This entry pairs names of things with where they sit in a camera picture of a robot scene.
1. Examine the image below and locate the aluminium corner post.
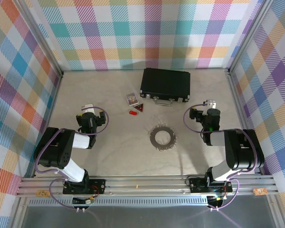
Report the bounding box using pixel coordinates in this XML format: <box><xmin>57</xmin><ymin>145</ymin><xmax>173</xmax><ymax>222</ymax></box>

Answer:
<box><xmin>13</xmin><ymin>0</ymin><xmax>64</xmax><ymax>78</ymax></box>
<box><xmin>227</xmin><ymin>0</ymin><xmax>275</xmax><ymax>76</ymax></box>

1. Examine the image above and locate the aluminium side rail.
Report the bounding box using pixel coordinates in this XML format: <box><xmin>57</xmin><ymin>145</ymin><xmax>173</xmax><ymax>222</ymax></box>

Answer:
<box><xmin>30</xmin><ymin>72</ymin><xmax>64</xmax><ymax>178</ymax></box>
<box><xmin>225</xmin><ymin>68</ymin><xmax>264</xmax><ymax>176</ymax></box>

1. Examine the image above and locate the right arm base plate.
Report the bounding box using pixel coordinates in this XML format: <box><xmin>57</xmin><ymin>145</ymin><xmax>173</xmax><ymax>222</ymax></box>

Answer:
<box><xmin>189</xmin><ymin>177</ymin><xmax>233</xmax><ymax>193</ymax></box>

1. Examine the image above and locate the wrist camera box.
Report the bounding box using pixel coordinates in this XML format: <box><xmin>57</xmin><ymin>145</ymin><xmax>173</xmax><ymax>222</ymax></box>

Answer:
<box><xmin>203</xmin><ymin>99</ymin><xmax>217</xmax><ymax>110</ymax></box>
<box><xmin>82</xmin><ymin>104</ymin><xmax>95</xmax><ymax>115</ymax></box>

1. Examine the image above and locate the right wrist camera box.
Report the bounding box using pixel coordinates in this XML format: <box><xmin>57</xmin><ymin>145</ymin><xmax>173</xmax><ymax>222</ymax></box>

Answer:
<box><xmin>203</xmin><ymin>99</ymin><xmax>217</xmax><ymax>110</ymax></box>

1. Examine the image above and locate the aluminium mounting rail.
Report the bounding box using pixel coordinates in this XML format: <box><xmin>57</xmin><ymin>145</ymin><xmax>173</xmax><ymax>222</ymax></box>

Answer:
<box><xmin>16</xmin><ymin>175</ymin><xmax>280</xmax><ymax>198</ymax></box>

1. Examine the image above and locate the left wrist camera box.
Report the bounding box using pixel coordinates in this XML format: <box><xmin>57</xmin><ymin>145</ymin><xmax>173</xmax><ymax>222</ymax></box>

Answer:
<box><xmin>82</xmin><ymin>104</ymin><xmax>95</xmax><ymax>115</ymax></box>

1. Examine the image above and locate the black carrying case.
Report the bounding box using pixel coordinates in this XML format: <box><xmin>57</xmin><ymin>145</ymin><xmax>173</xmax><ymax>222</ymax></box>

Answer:
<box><xmin>139</xmin><ymin>68</ymin><xmax>191</xmax><ymax>107</ymax></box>

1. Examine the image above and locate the black connector bracket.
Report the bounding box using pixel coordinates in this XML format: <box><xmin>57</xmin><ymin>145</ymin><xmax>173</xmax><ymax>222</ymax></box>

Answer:
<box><xmin>208</xmin><ymin>194</ymin><xmax>225</xmax><ymax>212</ymax></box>
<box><xmin>72</xmin><ymin>196</ymin><xmax>95</xmax><ymax>213</ymax></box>

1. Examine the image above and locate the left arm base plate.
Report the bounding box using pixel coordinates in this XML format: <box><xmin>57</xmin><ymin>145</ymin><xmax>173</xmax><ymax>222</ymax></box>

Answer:
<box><xmin>62</xmin><ymin>178</ymin><xmax>107</xmax><ymax>195</ymax></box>

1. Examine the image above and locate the slotted cable duct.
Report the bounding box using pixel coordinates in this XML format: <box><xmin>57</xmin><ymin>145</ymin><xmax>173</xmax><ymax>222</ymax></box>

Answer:
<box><xmin>28</xmin><ymin>198</ymin><xmax>209</xmax><ymax>207</ymax></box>

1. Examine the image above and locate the small card box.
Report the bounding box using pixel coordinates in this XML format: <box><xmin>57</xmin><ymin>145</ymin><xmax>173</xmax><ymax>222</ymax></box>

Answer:
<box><xmin>125</xmin><ymin>92</ymin><xmax>140</xmax><ymax>105</ymax></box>

